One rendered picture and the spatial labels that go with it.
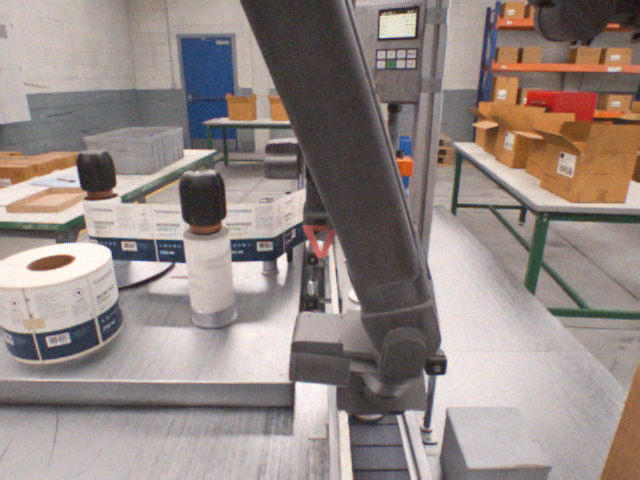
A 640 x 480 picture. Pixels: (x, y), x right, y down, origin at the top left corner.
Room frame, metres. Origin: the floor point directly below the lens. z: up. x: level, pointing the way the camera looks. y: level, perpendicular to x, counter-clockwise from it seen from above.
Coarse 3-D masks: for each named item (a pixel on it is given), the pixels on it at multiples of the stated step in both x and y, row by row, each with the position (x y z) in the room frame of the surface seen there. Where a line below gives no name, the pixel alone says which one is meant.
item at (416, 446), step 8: (408, 416) 0.39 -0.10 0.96; (408, 424) 0.38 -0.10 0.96; (416, 424) 0.38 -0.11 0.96; (408, 432) 0.37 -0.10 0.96; (416, 432) 0.37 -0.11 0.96; (408, 440) 0.37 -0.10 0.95; (416, 440) 0.36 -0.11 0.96; (416, 448) 0.35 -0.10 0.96; (416, 456) 0.34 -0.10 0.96; (424, 456) 0.34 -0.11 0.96; (416, 464) 0.33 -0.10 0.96; (424, 464) 0.33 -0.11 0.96; (416, 472) 0.32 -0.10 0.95; (424, 472) 0.32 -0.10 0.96
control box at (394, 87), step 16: (384, 0) 0.91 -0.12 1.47; (400, 0) 0.89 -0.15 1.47; (416, 0) 0.87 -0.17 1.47; (368, 16) 0.92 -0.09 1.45; (368, 32) 0.92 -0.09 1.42; (368, 48) 0.92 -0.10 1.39; (384, 48) 0.90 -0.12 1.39; (384, 80) 0.90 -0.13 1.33; (400, 80) 0.88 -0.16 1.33; (416, 80) 0.86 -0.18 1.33; (384, 96) 0.90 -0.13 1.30; (400, 96) 0.88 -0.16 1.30; (416, 96) 0.86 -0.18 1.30
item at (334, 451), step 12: (324, 264) 1.03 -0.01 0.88; (324, 276) 1.00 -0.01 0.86; (336, 420) 0.48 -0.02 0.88; (336, 432) 0.45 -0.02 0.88; (336, 444) 0.43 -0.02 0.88; (408, 444) 0.43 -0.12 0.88; (336, 456) 0.41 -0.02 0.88; (408, 456) 0.41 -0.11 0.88; (336, 468) 0.40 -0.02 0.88; (408, 468) 0.40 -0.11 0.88
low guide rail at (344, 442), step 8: (336, 288) 0.82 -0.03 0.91; (336, 296) 0.78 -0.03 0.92; (336, 304) 0.75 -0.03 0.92; (336, 312) 0.72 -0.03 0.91; (344, 416) 0.44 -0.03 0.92; (344, 424) 0.43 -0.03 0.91; (344, 432) 0.42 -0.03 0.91; (344, 440) 0.40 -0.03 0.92; (344, 448) 0.39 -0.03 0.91; (344, 456) 0.38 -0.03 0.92; (344, 464) 0.37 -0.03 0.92; (344, 472) 0.36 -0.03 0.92
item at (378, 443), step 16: (336, 272) 0.97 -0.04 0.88; (352, 416) 0.48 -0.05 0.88; (384, 416) 0.48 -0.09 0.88; (352, 432) 0.45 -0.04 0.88; (368, 432) 0.45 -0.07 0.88; (384, 432) 0.45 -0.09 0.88; (352, 448) 0.43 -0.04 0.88; (368, 448) 0.42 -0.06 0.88; (384, 448) 0.42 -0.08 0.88; (400, 448) 0.42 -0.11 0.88; (352, 464) 0.40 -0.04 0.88; (368, 464) 0.40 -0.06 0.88; (384, 464) 0.40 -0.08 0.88; (400, 464) 0.40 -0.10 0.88
